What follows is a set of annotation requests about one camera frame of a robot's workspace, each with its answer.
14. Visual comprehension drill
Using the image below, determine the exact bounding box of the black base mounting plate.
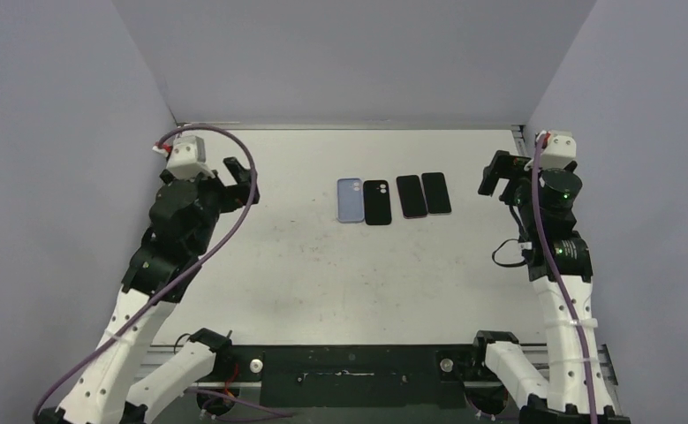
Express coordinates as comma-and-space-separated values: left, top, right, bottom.
225, 344, 475, 409

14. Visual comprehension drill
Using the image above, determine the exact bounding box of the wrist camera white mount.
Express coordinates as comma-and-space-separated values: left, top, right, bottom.
532, 130, 577, 169
152, 136, 216, 180

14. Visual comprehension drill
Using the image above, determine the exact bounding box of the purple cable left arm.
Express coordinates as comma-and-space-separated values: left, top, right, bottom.
32, 124, 260, 422

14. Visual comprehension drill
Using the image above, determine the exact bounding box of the black phone from lilac case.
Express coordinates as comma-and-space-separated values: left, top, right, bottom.
421, 172, 452, 215

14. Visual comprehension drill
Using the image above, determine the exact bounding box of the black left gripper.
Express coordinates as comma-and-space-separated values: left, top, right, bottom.
182, 156, 258, 255

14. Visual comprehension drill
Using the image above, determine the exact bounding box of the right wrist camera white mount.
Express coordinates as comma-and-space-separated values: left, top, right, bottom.
532, 130, 577, 169

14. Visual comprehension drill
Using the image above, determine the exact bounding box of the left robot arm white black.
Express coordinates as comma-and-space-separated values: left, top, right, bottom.
33, 157, 260, 423

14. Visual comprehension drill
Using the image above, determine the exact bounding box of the purple phone black screen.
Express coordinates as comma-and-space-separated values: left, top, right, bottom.
396, 175, 427, 219

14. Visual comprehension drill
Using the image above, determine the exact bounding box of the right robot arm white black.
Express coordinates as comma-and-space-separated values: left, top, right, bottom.
468, 150, 630, 423

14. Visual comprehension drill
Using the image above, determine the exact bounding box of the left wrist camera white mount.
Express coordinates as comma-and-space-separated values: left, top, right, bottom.
152, 136, 216, 180

